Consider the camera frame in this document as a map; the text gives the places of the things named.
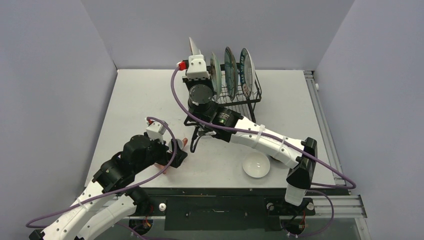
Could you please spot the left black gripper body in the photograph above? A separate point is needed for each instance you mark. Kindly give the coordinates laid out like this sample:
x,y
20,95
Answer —
x,y
158,153

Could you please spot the black wire dish rack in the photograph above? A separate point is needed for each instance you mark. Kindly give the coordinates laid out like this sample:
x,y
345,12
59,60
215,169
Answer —
x,y
238,99

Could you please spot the light teal flower plate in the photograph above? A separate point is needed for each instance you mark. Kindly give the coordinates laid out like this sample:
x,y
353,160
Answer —
x,y
216,74

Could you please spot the blue glazed plate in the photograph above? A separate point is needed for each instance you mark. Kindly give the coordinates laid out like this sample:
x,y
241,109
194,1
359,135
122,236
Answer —
x,y
231,73

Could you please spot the red and blue plate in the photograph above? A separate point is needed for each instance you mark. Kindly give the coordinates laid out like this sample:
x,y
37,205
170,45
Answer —
x,y
193,47

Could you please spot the green rimmed white plate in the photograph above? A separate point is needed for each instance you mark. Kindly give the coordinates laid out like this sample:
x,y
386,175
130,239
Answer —
x,y
247,72

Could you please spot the small pink mug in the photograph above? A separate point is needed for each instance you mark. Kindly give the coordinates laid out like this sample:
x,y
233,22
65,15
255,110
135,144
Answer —
x,y
178,147

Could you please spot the large pink mug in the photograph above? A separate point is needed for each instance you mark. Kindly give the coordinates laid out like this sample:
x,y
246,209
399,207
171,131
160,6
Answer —
x,y
162,168

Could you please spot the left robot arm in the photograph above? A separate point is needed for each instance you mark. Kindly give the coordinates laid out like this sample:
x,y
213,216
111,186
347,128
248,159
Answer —
x,y
107,198

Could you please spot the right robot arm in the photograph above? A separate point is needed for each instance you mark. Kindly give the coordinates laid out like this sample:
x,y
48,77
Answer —
x,y
294,153

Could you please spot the black base panel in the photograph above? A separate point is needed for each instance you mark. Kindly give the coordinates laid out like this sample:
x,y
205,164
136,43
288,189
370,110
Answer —
x,y
196,209

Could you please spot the white bowl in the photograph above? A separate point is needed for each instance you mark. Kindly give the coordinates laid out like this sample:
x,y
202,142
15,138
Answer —
x,y
256,165

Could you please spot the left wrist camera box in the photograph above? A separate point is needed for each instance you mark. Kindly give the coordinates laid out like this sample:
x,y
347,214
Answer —
x,y
156,131

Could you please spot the aluminium rail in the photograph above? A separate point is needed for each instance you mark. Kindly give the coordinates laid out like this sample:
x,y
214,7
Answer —
x,y
351,206

